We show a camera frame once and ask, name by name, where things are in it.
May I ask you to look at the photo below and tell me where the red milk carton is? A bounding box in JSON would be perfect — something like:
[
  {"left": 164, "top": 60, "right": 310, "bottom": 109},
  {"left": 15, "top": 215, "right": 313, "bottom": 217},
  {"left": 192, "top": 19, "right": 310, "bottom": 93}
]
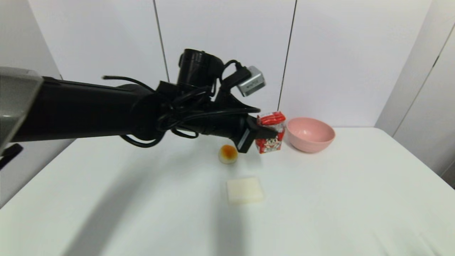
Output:
[{"left": 255, "top": 111, "right": 286, "bottom": 154}]

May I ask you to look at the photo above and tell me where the orange topped round bun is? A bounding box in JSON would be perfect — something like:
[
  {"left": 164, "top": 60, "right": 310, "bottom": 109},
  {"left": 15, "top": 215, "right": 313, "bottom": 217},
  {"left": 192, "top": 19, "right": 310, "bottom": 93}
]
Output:
[{"left": 218, "top": 144, "right": 239, "bottom": 165}]

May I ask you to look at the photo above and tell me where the pink bowl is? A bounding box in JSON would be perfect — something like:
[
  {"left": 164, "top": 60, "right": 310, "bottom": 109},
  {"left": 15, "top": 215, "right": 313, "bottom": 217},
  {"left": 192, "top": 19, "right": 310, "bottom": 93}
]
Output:
[{"left": 286, "top": 117, "right": 336, "bottom": 154}]

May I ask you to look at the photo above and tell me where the white square block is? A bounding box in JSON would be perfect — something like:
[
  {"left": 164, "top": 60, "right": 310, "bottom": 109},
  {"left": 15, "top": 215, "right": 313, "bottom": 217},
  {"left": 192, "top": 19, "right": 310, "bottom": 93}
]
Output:
[{"left": 226, "top": 177, "right": 265, "bottom": 204}]

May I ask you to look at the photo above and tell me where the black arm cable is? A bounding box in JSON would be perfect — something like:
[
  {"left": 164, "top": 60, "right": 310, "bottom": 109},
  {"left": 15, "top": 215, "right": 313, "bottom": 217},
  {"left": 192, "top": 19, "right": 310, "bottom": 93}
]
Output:
[{"left": 102, "top": 60, "right": 261, "bottom": 148}]

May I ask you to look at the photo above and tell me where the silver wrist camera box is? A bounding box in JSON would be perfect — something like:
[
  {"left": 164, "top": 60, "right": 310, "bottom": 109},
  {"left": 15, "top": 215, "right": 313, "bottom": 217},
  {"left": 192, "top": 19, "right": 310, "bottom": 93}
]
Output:
[{"left": 236, "top": 66, "right": 266, "bottom": 97}]

